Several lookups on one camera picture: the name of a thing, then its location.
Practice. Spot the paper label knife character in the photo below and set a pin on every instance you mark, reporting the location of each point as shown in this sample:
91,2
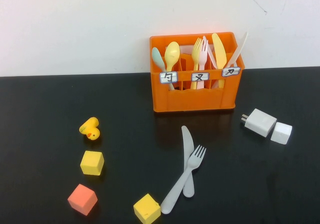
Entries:
231,71

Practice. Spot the cream white plastic knife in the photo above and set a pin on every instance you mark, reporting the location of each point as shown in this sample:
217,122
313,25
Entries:
238,49

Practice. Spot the yellow rubber duck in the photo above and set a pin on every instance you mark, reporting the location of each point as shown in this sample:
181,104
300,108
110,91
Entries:
90,129

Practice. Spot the yellow plastic spoon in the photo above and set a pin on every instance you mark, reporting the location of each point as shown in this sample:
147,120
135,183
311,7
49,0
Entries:
172,52

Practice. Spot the yellow plastic knife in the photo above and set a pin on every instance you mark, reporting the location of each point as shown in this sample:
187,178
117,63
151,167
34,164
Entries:
220,54

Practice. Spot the paper label fork character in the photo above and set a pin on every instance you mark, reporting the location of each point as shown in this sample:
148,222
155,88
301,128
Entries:
200,76

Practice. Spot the pink plastic fork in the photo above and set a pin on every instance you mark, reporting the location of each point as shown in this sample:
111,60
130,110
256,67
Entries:
203,59

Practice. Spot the yellow foam cube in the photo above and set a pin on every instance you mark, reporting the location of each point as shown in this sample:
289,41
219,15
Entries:
146,210
92,163

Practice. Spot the translucent white plastic fork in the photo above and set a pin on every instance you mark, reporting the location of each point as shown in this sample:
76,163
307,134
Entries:
175,189

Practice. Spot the mint green plastic spoon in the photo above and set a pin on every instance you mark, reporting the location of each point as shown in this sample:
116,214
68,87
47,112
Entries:
157,56

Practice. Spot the yellow plastic fork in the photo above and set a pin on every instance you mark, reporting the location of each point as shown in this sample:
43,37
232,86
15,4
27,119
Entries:
197,59

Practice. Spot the paper label spoon character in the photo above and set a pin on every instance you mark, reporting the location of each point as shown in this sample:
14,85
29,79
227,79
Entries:
168,77

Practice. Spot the orange foam cube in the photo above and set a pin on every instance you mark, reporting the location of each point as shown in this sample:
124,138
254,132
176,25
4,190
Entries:
82,200

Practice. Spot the translucent white plastic knife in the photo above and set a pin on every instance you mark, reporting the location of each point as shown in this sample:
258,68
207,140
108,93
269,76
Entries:
187,141

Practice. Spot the white power adapter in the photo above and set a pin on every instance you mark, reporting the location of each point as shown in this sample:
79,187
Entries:
260,122

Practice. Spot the orange plastic cutlery holder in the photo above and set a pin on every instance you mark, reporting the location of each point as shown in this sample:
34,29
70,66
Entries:
200,100

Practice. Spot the white foam cube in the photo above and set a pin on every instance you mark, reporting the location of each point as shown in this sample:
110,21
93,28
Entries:
281,132

